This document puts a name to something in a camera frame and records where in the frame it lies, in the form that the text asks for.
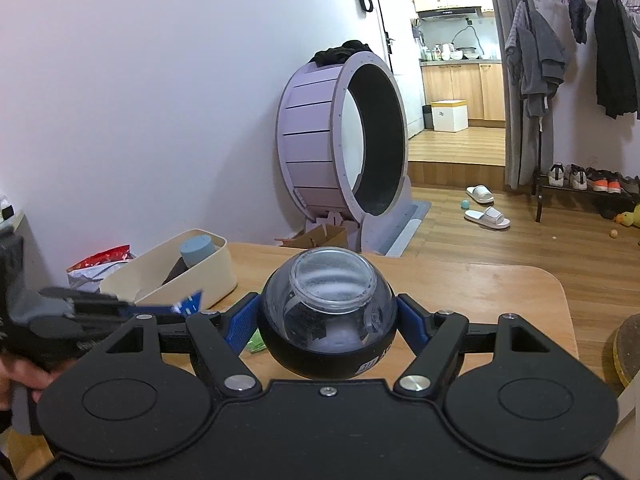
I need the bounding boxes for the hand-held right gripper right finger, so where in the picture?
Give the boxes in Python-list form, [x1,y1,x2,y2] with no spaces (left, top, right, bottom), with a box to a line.
[393,294,544,401]

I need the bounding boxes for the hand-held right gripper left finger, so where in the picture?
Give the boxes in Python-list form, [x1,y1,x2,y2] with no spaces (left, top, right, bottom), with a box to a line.
[107,292,264,402]

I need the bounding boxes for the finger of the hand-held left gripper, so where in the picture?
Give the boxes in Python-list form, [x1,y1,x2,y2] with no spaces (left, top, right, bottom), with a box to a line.
[62,304,173,322]
[39,286,132,307]

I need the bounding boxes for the cream plastic container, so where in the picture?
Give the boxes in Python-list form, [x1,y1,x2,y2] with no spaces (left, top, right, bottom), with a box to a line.
[99,229,239,311]

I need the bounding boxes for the dark blue packet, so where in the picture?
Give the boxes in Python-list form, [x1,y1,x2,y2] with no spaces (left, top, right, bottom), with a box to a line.
[170,290,205,317]

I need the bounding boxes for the black gyro ball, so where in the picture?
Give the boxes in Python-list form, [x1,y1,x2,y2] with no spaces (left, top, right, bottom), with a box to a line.
[256,247,399,381]

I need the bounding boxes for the clear jar with blue lid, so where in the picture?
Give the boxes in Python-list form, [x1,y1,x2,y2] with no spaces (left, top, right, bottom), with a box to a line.
[179,234,217,268]

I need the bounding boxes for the person's left hand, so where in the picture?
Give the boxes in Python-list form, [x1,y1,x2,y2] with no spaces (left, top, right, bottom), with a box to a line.
[0,352,52,406]

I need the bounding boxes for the red and grey plastic bag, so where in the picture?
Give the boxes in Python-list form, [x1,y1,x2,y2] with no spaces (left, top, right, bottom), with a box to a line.
[67,244,136,289]

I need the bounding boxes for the cardboard box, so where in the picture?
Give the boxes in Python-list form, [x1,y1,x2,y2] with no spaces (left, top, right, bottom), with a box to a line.
[273,219,350,251]

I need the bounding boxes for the white slipper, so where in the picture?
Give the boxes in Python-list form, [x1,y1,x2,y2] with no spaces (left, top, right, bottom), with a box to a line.
[465,184,495,205]
[463,206,511,230]

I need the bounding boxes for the black shoe rack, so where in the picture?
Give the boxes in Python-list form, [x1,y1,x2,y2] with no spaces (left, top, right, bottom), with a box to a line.
[533,170,640,224]

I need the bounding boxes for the purple cat wheel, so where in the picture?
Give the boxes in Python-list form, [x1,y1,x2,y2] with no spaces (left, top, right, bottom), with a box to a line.
[276,49,432,256]

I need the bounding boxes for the white foam box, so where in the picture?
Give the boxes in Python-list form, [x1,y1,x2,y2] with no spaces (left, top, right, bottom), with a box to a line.
[430,99,470,134]

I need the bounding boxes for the grey curtain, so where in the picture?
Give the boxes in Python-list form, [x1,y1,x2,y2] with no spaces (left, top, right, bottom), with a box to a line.
[486,0,540,191]

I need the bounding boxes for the round scratcher pad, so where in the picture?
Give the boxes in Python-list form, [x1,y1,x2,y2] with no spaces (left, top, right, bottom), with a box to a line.
[612,313,640,387]

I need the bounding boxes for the wooden kitchen cabinet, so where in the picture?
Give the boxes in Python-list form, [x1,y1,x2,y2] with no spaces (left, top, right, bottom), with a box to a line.
[421,59,506,121]

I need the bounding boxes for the orange-soled shoe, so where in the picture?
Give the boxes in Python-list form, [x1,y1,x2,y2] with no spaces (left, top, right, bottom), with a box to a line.
[585,167,624,195]

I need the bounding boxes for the yellow duck toy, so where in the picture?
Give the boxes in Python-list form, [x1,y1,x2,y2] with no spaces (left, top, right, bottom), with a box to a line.
[614,204,640,229]

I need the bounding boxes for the black cloth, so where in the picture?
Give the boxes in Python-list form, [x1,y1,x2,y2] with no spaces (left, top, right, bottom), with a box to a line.
[313,39,374,67]

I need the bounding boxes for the hanging grey clothes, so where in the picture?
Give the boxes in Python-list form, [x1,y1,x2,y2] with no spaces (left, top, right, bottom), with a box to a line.
[504,0,569,119]

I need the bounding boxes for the hanging black garment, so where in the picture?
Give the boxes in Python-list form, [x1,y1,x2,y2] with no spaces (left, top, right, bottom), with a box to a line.
[593,0,640,121]

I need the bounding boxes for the small dark hanging garment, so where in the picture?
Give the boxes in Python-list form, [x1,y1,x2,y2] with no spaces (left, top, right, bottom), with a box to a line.
[568,0,592,44]

